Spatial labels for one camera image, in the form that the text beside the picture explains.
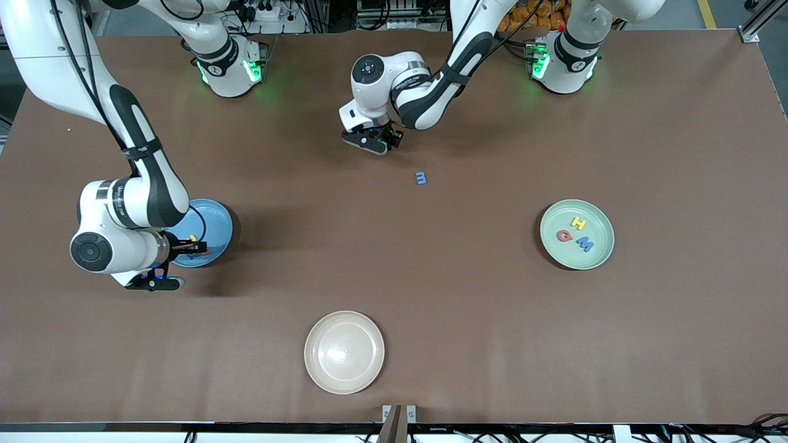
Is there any orange packets pile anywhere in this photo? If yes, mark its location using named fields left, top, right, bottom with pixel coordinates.
left=499, top=0, right=570, bottom=33

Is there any grey equipment rack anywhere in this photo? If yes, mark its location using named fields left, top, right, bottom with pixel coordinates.
left=356, top=0, right=453, bottom=31

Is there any white power strip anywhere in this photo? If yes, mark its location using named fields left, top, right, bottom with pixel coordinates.
left=237, top=0, right=290, bottom=22

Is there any green plate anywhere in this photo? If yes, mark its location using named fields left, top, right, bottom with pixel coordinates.
left=539, top=199, right=616, bottom=271

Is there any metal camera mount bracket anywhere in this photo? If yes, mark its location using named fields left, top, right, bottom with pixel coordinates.
left=377, top=404, right=417, bottom=443

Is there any beige plate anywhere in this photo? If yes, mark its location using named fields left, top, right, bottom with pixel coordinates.
left=304, top=310, right=386, bottom=395

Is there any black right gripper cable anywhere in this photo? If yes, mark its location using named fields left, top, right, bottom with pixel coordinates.
left=187, top=205, right=208, bottom=244

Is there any blue plate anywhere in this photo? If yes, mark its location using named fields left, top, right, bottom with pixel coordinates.
left=169, top=198, right=235, bottom=268

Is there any red black cable bundle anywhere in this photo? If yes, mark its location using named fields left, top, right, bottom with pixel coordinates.
left=726, top=413, right=788, bottom=441

